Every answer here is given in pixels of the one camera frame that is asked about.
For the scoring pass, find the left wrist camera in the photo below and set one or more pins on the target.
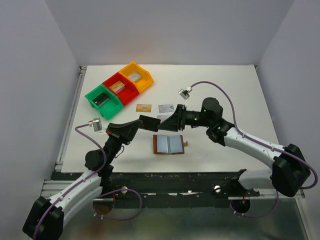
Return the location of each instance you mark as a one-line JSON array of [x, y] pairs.
[[96, 124]]

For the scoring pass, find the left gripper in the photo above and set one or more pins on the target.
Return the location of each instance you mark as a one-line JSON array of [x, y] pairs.
[[114, 132]]

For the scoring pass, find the red plastic bin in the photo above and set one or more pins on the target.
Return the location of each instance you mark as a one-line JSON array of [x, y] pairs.
[[129, 93]]

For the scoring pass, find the dark metal block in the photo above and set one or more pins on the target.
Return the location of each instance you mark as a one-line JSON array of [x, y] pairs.
[[101, 99]]

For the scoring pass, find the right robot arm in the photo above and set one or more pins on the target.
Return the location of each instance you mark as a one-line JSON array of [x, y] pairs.
[[287, 170]]

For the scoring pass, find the gold credit card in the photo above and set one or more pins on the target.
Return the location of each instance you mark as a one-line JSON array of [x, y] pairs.
[[145, 108]]

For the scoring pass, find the gold metal block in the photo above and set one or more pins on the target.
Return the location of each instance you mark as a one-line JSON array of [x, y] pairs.
[[117, 87]]

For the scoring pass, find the green plastic bin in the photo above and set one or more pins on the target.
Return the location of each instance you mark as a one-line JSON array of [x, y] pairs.
[[110, 108]]

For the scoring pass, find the silver VIP credit card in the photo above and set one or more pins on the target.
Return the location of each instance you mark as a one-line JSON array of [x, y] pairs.
[[166, 108]]

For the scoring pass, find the silver metal block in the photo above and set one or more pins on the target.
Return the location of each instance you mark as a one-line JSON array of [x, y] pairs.
[[135, 77]]

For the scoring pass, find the brown leather card holder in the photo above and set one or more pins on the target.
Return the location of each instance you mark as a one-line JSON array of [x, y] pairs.
[[168, 144]]

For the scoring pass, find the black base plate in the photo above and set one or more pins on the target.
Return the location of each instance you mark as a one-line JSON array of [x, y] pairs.
[[171, 190]]

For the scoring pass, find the black credit card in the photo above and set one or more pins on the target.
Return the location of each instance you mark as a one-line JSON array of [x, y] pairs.
[[149, 123]]

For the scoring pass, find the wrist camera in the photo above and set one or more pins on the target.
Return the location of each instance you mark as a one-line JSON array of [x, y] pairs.
[[185, 94], [96, 124]]

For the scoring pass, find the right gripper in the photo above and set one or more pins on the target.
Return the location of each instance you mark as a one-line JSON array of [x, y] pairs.
[[181, 117]]

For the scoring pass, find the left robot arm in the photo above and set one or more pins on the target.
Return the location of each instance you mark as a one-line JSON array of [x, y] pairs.
[[48, 216]]

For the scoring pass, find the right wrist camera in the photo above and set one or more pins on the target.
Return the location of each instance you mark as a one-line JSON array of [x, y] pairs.
[[185, 94]]

